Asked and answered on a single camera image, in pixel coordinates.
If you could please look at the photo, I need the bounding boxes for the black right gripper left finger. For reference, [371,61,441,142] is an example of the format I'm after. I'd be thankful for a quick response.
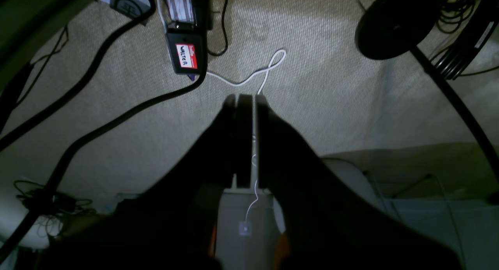
[39,95,253,270]

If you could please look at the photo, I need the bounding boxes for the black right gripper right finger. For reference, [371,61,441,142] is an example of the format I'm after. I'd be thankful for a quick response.
[255,95,462,270]

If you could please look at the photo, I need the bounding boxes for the black stand pole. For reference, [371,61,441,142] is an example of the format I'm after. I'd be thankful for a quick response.
[409,46,499,179]

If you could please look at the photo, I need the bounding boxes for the black power adapter with label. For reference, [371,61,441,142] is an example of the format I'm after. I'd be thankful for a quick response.
[165,23,207,77]

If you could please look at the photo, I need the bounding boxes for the black round stand base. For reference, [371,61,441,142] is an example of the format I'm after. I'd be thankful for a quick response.
[355,0,439,60]

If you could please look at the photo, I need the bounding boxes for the white cable on floor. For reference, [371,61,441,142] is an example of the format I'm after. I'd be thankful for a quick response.
[206,49,287,96]

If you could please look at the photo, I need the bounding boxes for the thick black cable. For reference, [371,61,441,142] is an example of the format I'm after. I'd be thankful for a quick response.
[0,5,207,259]

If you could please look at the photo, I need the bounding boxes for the coiled black cables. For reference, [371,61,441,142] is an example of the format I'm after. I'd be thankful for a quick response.
[427,0,499,80]

